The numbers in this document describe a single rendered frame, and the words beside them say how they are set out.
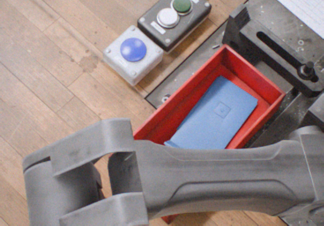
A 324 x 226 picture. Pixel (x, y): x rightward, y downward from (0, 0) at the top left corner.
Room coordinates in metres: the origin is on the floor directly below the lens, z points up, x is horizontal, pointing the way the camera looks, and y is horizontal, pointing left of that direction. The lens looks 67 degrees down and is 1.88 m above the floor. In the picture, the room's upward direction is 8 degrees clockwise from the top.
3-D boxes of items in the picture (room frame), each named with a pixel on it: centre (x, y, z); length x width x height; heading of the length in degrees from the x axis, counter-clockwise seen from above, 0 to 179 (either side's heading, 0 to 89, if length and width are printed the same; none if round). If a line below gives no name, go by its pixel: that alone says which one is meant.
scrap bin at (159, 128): (0.37, -0.06, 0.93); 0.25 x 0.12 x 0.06; 144
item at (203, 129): (0.39, -0.08, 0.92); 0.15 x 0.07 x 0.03; 151
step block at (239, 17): (0.53, -0.12, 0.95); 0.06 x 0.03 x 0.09; 54
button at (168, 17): (0.55, 0.01, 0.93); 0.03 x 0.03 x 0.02
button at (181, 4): (0.58, -0.01, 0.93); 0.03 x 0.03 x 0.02
